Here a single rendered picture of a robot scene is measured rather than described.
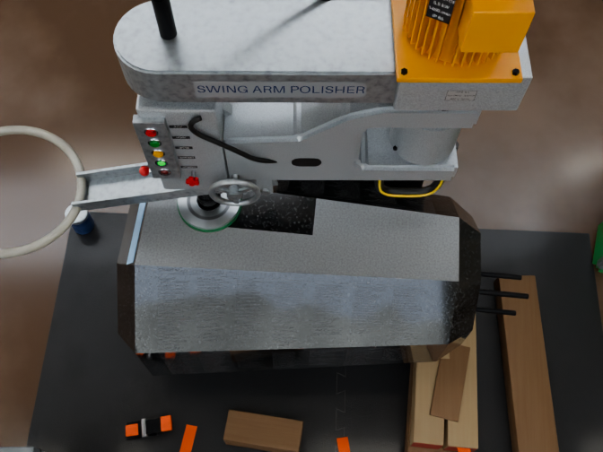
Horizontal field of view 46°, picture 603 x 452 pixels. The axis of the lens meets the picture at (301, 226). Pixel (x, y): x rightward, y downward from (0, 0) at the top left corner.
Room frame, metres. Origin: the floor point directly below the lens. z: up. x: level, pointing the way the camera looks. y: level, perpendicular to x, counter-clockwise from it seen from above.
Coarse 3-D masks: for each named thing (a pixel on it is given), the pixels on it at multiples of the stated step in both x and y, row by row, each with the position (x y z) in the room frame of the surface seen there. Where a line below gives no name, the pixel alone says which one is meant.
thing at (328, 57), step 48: (192, 0) 1.20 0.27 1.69; (240, 0) 1.20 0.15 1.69; (288, 0) 1.20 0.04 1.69; (336, 0) 1.21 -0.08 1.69; (144, 48) 1.05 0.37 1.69; (192, 48) 1.06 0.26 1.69; (240, 48) 1.06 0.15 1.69; (288, 48) 1.06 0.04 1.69; (336, 48) 1.06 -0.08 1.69; (384, 48) 1.06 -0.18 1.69; (144, 96) 1.00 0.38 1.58; (192, 96) 0.99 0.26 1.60; (240, 96) 0.99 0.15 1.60; (288, 96) 0.99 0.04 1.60; (336, 96) 0.99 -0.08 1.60; (384, 96) 0.99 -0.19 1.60; (432, 96) 0.98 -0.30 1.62; (480, 96) 0.98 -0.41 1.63
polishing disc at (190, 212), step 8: (184, 200) 1.09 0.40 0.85; (192, 200) 1.09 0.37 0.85; (184, 208) 1.06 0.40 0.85; (192, 208) 1.06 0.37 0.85; (224, 208) 1.07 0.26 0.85; (232, 208) 1.07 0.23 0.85; (184, 216) 1.03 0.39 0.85; (192, 216) 1.03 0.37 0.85; (200, 216) 1.03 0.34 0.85; (208, 216) 1.03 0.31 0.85; (216, 216) 1.03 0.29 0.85; (224, 216) 1.04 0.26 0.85; (232, 216) 1.04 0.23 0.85; (192, 224) 1.00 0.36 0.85; (200, 224) 1.00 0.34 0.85; (208, 224) 1.00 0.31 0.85; (216, 224) 1.00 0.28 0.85; (224, 224) 1.01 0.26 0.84
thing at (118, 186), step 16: (80, 176) 1.14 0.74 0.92; (96, 176) 1.14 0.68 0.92; (112, 176) 1.14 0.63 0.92; (128, 176) 1.14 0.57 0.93; (96, 192) 1.09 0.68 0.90; (112, 192) 1.08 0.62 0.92; (128, 192) 1.08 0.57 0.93; (144, 192) 1.04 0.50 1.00; (160, 192) 1.04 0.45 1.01; (176, 192) 1.04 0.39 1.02; (192, 192) 1.04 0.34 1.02; (96, 208) 1.03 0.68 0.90
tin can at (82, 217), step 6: (66, 210) 1.39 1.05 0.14; (78, 216) 1.36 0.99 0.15; (84, 216) 1.36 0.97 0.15; (90, 216) 1.39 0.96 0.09; (78, 222) 1.33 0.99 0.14; (84, 222) 1.35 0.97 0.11; (90, 222) 1.37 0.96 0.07; (78, 228) 1.33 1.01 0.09; (84, 228) 1.34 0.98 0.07; (90, 228) 1.35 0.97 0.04
